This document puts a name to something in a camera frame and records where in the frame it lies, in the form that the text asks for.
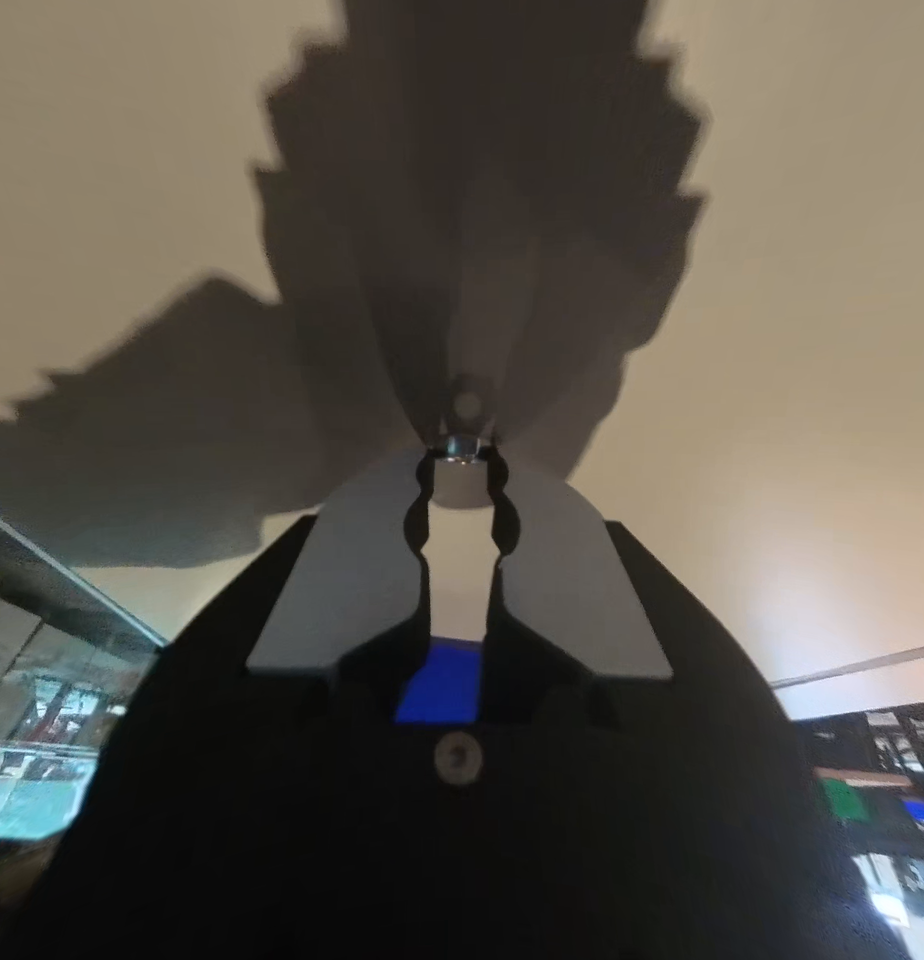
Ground green plastic bins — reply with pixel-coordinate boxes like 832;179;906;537
820;778;870;825

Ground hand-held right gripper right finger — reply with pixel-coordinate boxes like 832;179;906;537
486;448;675;682

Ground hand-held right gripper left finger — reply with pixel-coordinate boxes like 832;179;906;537
246;448;437;676

